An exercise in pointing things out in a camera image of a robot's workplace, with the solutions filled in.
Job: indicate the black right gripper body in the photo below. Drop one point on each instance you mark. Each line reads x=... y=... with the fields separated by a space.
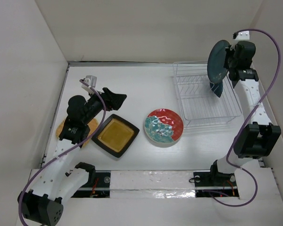
x=230 y=61

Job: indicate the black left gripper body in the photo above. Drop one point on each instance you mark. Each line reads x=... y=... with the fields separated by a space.
x=97 y=102

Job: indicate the teal round plate brown rim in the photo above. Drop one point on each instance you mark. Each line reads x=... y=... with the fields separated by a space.
x=216 y=60

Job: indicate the woven bamboo tray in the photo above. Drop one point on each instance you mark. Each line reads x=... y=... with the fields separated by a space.
x=92 y=127

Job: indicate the yellow square plate dark rim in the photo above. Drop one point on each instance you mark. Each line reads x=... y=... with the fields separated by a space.
x=115 y=135

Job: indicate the blue leaf-shaped dish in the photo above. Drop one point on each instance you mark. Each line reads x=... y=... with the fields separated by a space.
x=216 y=88

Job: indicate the red teal floral plate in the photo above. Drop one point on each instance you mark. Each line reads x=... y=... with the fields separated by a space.
x=163 y=126

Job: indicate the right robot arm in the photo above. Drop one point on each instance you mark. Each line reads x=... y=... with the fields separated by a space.
x=258 y=134

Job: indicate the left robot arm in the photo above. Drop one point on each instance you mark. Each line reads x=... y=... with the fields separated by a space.
x=46 y=193

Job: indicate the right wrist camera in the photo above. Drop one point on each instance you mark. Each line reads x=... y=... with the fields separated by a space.
x=242 y=35

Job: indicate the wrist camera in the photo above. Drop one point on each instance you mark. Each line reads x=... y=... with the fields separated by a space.
x=89 y=83
x=242 y=35

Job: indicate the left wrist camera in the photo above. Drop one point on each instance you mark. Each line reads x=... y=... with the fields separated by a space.
x=89 y=83

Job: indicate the white wire dish rack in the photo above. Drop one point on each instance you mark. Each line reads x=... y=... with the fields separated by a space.
x=199 y=105

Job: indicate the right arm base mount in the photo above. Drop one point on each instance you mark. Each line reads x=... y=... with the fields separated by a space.
x=206 y=186

